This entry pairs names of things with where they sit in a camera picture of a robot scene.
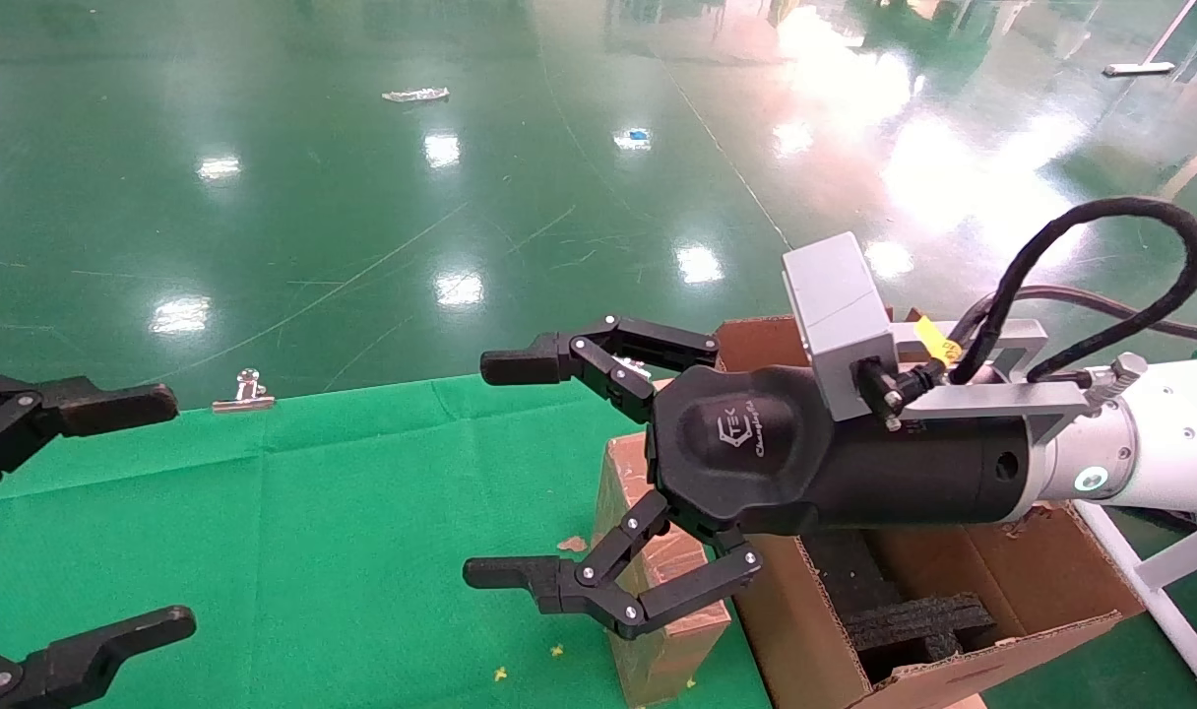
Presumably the grey metal camera bracket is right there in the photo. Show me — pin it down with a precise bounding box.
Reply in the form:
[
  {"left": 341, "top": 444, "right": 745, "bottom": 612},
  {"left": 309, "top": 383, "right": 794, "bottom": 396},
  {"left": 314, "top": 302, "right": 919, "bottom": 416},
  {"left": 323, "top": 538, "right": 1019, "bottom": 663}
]
[{"left": 898, "top": 317, "right": 1098, "bottom": 446}]

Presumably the black foam insert block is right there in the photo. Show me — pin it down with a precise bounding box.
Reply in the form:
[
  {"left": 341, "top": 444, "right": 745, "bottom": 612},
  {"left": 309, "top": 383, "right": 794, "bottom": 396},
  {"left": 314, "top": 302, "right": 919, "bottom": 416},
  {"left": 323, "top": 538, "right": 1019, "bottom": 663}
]
[{"left": 842, "top": 593, "right": 999, "bottom": 683}]

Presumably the thin dark cable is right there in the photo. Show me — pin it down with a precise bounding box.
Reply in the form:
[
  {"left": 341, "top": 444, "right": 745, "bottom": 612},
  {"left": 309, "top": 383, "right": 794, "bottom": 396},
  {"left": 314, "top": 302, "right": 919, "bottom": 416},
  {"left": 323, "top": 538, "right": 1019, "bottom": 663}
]
[{"left": 953, "top": 284, "right": 1197, "bottom": 346}]

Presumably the green table cloth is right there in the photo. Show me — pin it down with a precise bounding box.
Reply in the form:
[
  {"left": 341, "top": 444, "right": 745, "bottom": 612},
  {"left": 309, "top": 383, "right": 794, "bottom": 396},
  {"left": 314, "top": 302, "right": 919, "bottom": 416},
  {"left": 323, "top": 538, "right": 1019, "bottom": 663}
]
[{"left": 0, "top": 372, "right": 773, "bottom": 709}]

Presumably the silver binder clip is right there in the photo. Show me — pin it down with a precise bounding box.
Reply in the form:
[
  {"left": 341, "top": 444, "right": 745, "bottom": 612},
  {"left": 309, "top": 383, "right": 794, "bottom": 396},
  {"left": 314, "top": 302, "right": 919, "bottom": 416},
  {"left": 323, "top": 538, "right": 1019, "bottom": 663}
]
[{"left": 211, "top": 367, "right": 278, "bottom": 414}]

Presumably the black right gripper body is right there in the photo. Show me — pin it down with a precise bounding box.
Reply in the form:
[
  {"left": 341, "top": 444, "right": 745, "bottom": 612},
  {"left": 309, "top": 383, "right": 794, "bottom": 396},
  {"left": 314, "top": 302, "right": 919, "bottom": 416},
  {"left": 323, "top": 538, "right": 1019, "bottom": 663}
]
[{"left": 646, "top": 364, "right": 1036, "bottom": 538}]

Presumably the white pipe frame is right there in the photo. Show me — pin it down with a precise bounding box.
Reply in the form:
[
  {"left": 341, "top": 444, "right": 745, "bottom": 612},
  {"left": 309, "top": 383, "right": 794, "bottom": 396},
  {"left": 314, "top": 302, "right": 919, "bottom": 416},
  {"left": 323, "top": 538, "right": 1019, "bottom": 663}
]
[{"left": 1076, "top": 500, "right": 1197, "bottom": 706}]

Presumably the white stand base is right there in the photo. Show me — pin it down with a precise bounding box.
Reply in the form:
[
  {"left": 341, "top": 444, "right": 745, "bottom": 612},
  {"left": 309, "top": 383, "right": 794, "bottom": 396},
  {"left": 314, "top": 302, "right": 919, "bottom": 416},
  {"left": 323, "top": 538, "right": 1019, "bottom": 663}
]
[{"left": 1102, "top": 0, "right": 1197, "bottom": 79}]

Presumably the silver cable connector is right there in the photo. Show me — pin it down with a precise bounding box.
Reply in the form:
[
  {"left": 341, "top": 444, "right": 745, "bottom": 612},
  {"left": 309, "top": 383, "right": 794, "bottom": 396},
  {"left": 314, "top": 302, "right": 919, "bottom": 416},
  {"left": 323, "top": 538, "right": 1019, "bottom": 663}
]
[{"left": 1085, "top": 352, "right": 1150, "bottom": 406}]

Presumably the black sleeved cable loop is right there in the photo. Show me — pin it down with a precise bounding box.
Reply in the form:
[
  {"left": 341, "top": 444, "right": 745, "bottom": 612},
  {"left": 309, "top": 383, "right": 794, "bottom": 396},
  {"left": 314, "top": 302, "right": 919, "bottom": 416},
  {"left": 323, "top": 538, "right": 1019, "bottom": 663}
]
[{"left": 948, "top": 196, "right": 1197, "bottom": 387}]

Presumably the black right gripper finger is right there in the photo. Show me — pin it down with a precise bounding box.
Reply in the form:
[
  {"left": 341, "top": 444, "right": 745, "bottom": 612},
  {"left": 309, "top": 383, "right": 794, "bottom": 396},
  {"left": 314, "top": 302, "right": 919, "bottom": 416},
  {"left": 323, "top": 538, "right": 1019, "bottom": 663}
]
[
  {"left": 479, "top": 315, "right": 721, "bottom": 426},
  {"left": 462, "top": 489, "right": 764, "bottom": 641}
]

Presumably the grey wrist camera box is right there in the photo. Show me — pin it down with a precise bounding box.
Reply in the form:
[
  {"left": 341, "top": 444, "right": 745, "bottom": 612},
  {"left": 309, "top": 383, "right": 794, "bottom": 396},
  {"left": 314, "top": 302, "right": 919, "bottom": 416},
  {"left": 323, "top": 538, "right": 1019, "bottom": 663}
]
[{"left": 782, "top": 231, "right": 901, "bottom": 422}]

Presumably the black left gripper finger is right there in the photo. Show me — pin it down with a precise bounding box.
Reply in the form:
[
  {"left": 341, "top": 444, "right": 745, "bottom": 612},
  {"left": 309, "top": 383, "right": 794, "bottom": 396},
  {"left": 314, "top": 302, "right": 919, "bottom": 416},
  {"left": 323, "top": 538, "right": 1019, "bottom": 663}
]
[
  {"left": 0, "top": 605, "right": 199, "bottom": 709},
  {"left": 0, "top": 371, "right": 180, "bottom": 506}
]

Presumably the yellow cable tag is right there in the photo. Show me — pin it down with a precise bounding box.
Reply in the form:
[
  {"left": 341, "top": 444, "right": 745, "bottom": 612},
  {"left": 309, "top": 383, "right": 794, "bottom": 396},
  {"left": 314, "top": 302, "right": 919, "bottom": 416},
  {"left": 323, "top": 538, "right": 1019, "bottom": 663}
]
[{"left": 914, "top": 316, "right": 963, "bottom": 364}]

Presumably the small brown cardboard box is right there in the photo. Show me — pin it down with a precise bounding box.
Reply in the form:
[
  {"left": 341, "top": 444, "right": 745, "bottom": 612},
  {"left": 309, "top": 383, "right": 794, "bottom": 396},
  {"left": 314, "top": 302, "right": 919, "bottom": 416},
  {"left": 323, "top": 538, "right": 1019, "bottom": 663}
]
[{"left": 593, "top": 379, "right": 734, "bottom": 708}]

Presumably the large open cardboard carton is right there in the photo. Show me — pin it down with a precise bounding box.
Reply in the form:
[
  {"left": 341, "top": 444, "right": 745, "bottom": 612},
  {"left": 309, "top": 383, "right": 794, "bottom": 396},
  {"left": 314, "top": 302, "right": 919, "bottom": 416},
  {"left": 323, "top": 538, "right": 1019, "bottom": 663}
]
[{"left": 713, "top": 313, "right": 1148, "bottom": 709}]

